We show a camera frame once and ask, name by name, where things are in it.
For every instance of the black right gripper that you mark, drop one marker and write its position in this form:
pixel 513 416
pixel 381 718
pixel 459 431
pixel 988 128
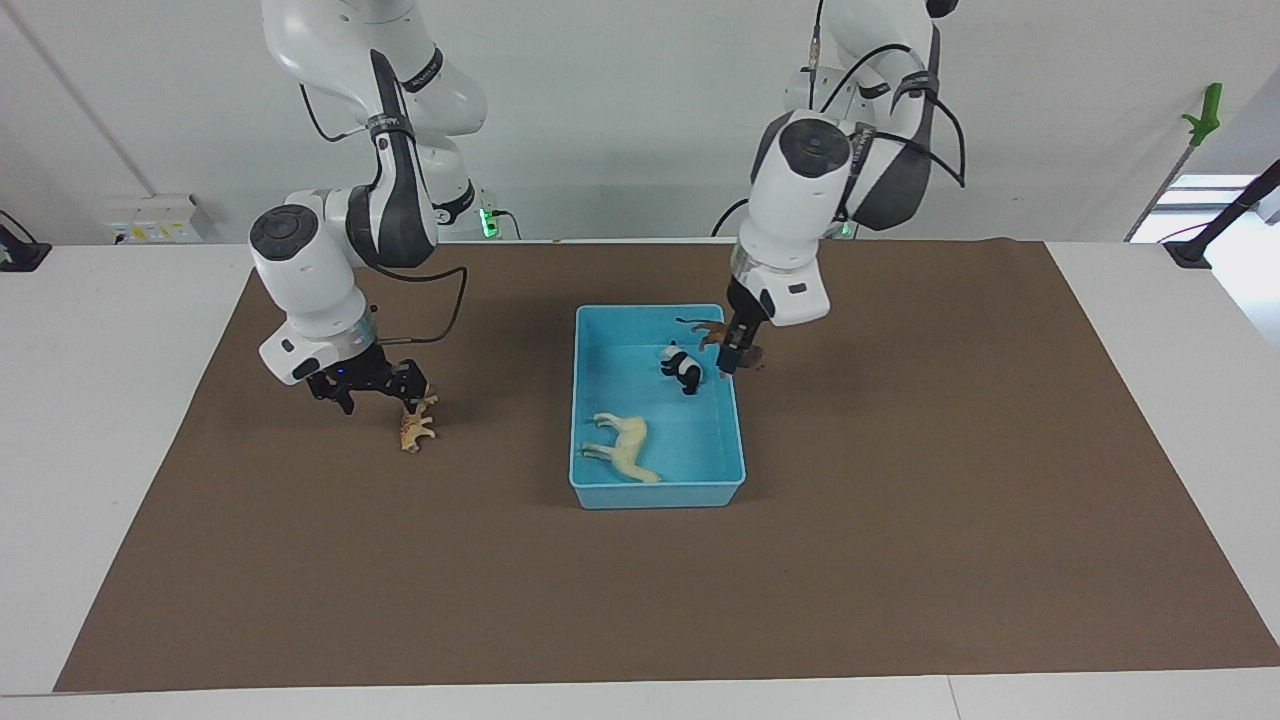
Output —
pixel 360 372

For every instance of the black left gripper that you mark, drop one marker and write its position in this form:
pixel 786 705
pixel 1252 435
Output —
pixel 745 322

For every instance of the brown lion toy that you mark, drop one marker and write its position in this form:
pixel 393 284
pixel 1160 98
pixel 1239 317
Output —
pixel 712 333

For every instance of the black and white panda toy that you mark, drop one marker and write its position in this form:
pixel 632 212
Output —
pixel 685 372

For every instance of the orange striped tiger toy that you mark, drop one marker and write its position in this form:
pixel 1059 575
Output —
pixel 415 425

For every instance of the cream horse toy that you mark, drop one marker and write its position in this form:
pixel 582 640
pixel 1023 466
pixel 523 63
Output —
pixel 628 450

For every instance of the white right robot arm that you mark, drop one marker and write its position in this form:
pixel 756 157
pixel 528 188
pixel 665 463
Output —
pixel 310 280

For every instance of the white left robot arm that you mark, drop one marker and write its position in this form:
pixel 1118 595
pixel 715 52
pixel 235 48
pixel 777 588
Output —
pixel 800 200

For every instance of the light blue storage box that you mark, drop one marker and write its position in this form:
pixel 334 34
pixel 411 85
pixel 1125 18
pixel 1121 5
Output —
pixel 690 450

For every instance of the brown table mat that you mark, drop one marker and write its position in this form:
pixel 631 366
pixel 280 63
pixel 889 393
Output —
pixel 900 500

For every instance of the black table clamp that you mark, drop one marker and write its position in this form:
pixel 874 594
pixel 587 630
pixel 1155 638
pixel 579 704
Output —
pixel 25 258

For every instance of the green tipped pole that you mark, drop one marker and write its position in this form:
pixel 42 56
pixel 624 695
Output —
pixel 1207 115

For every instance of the white wall outlet box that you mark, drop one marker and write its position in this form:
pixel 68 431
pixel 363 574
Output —
pixel 155 220

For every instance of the black camera stand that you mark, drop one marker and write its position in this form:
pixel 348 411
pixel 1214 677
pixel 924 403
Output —
pixel 1190 250

